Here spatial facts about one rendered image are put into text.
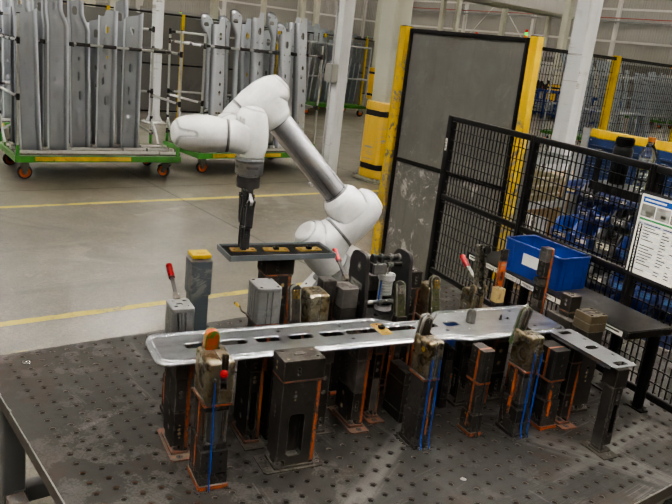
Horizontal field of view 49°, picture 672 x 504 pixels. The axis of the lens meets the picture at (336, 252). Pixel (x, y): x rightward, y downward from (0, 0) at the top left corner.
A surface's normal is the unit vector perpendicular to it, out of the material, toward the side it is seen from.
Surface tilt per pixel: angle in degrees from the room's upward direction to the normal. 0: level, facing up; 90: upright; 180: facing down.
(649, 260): 90
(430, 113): 91
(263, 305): 90
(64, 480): 0
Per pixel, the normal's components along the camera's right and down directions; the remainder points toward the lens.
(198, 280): 0.44, 0.29
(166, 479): 0.11, -0.95
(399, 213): -0.81, 0.07
